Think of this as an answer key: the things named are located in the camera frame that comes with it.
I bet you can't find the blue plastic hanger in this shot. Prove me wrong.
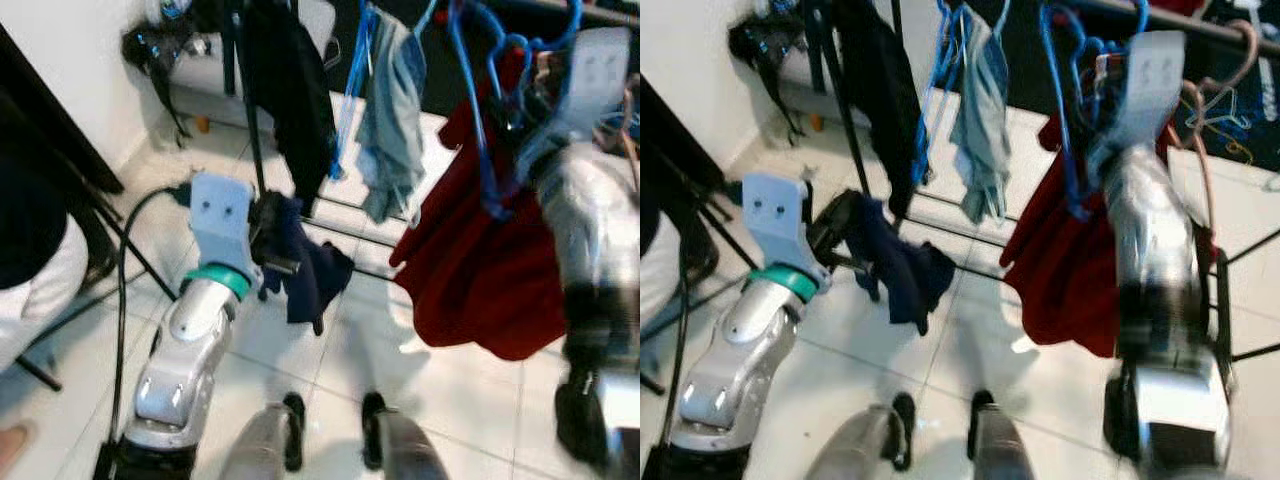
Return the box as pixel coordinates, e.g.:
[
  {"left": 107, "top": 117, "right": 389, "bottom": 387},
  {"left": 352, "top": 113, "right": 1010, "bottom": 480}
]
[
  {"left": 330, "top": 5, "right": 383, "bottom": 181},
  {"left": 445, "top": 0, "right": 583, "bottom": 219},
  {"left": 1035, "top": 0, "right": 1151, "bottom": 221},
  {"left": 910, "top": 0, "right": 961, "bottom": 186}
]

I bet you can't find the pale pink hanger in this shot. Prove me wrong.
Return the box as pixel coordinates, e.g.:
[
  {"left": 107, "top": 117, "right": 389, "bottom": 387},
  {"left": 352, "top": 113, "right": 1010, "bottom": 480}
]
[{"left": 1178, "top": 18, "right": 1263, "bottom": 246}]

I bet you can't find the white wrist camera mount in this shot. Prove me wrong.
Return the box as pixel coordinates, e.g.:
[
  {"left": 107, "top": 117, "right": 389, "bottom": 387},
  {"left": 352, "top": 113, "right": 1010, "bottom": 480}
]
[
  {"left": 188, "top": 172, "right": 256, "bottom": 281},
  {"left": 1085, "top": 30, "right": 1188, "bottom": 181},
  {"left": 742, "top": 172, "right": 831, "bottom": 291},
  {"left": 515, "top": 27, "right": 633, "bottom": 186}
]

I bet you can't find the black strap bag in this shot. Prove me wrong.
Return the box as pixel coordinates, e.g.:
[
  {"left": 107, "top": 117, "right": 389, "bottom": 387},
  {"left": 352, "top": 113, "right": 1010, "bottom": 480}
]
[
  {"left": 122, "top": 15, "right": 216, "bottom": 141},
  {"left": 728, "top": 15, "right": 816, "bottom": 136}
]

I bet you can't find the black metal clothes rack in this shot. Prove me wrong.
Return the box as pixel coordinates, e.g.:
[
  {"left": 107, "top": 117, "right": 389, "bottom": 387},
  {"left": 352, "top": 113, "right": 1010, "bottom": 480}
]
[
  {"left": 230, "top": 0, "right": 641, "bottom": 286},
  {"left": 810, "top": 0, "right": 1280, "bottom": 361}
]

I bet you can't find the person in black shirt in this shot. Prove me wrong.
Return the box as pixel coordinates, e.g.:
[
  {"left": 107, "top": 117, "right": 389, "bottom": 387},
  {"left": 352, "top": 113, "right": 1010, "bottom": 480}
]
[
  {"left": 0, "top": 95, "right": 121, "bottom": 471},
  {"left": 640, "top": 80, "right": 716, "bottom": 331}
]

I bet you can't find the navy blue garment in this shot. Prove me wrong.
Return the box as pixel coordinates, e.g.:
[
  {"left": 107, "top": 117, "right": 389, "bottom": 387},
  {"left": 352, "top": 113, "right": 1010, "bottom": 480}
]
[
  {"left": 850, "top": 195, "right": 956, "bottom": 336},
  {"left": 262, "top": 195, "right": 356, "bottom": 336}
]

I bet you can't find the dark red garment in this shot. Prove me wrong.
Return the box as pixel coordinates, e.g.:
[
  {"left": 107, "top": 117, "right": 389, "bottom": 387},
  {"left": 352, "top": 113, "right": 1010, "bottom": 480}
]
[
  {"left": 1000, "top": 110, "right": 1216, "bottom": 359},
  {"left": 390, "top": 50, "right": 601, "bottom": 361}
]

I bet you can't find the black printed garment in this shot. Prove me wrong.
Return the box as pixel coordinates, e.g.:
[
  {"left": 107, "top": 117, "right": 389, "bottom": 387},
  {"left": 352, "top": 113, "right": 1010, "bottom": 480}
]
[
  {"left": 835, "top": 0, "right": 926, "bottom": 221},
  {"left": 240, "top": 0, "right": 339, "bottom": 216}
]

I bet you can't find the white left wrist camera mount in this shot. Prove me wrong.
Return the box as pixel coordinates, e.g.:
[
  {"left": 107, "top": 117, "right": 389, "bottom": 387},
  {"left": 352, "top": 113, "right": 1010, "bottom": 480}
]
[
  {"left": 188, "top": 172, "right": 256, "bottom": 281},
  {"left": 742, "top": 172, "right": 831, "bottom": 291}
]

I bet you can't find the grey printed garment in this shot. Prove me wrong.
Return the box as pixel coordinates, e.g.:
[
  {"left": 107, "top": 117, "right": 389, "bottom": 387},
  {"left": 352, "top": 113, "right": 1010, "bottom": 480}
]
[
  {"left": 948, "top": 10, "right": 1026, "bottom": 226},
  {"left": 355, "top": 10, "right": 429, "bottom": 226}
]

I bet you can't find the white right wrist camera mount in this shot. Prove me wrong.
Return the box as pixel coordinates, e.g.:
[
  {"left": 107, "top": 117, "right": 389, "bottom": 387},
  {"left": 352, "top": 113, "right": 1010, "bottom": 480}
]
[
  {"left": 515, "top": 27, "right": 633, "bottom": 186},
  {"left": 1085, "top": 30, "right": 1188, "bottom": 181}
]

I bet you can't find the grey right robot leg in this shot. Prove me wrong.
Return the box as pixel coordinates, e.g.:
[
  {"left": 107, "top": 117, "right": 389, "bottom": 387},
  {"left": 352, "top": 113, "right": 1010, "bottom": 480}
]
[
  {"left": 968, "top": 390, "right": 1046, "bottom": 480},
  {"left": 360, "top": 392, "right": 451, "bottom": 480}
]

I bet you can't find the grey upholstered couch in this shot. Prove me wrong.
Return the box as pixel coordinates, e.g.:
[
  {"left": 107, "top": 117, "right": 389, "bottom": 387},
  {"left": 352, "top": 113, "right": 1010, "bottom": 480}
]
[
  {"left": 170, "top": 0, "right": 336, "bottom": 131},
  {"left": 780, "top": 0, "right": 901, "bottom": 131}
]

